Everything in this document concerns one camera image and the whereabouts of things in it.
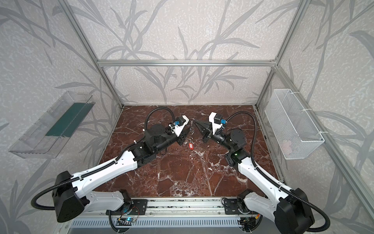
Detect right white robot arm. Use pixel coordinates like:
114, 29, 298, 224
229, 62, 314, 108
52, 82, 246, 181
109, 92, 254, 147
195, 121, 315, 234

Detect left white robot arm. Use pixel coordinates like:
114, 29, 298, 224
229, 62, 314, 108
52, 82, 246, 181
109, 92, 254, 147
52, 121, 189, 223

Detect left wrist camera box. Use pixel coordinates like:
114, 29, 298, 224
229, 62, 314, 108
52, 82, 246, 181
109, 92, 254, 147
169, 115, 189, 137

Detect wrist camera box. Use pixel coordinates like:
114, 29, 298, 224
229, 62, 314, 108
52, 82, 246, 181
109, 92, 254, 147
169, 115, 189, 137
208, 112, 227, 135

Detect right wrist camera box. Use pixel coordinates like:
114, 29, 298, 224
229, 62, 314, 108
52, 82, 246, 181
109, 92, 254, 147
208, 112, 227, 135

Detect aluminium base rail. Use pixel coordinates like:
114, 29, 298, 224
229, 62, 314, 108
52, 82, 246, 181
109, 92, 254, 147
133, 197, 258, 217

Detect white wire mesh basket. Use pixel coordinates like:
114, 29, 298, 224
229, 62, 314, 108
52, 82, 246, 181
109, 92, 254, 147
265, 89, 325, 160

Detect clear plastic wall bin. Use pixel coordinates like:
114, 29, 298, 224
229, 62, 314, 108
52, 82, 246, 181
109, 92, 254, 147
9, 91, 95, 159

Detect white slotted cable duct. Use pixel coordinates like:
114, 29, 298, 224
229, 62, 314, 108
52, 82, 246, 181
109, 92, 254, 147
71, 217, 240, 228

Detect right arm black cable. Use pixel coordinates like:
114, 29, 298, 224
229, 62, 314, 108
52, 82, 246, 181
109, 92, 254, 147
224, 110, 331, 233

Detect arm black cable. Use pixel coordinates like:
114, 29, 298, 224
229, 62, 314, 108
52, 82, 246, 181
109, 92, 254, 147
30, 106, 176, 211
224, 110, 331, 233

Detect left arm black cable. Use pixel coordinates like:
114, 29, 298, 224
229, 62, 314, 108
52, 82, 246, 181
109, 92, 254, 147
30, 106, 176, 211

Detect aluminium frame profiles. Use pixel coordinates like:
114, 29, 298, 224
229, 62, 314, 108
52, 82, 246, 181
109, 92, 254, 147
57, 1, 374, 218

